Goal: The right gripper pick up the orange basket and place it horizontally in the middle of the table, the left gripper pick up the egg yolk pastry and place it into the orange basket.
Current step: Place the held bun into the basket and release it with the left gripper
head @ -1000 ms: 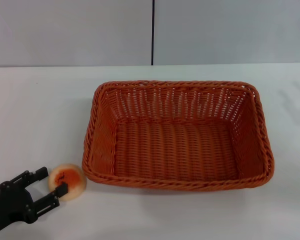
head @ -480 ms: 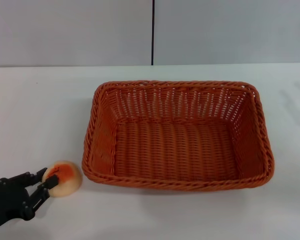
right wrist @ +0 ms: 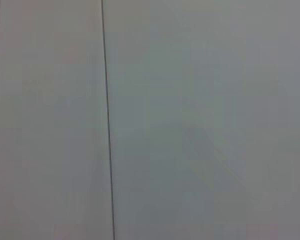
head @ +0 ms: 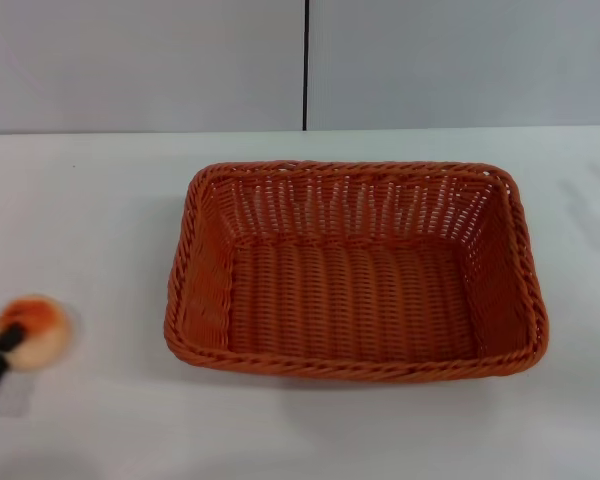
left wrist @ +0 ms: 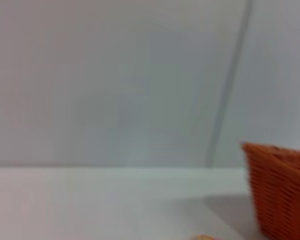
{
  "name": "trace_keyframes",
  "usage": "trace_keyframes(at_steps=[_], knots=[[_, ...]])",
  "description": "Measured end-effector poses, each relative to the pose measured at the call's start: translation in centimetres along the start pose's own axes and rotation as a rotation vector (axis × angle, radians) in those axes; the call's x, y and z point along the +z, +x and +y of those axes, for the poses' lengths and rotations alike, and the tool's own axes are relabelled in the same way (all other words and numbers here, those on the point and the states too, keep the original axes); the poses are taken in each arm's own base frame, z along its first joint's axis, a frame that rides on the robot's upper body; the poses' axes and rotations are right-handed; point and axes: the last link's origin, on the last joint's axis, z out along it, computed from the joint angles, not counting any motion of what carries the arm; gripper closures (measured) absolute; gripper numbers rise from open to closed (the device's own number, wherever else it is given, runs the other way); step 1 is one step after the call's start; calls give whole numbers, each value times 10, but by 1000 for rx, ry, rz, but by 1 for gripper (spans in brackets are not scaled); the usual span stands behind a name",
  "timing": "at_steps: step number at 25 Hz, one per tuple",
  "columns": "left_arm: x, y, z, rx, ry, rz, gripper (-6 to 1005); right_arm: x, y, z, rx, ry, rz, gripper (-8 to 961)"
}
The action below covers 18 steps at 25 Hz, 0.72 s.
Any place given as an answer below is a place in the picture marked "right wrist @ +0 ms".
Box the black wall panel seam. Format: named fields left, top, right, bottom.
left=100, top=0, right=116, bottom=240

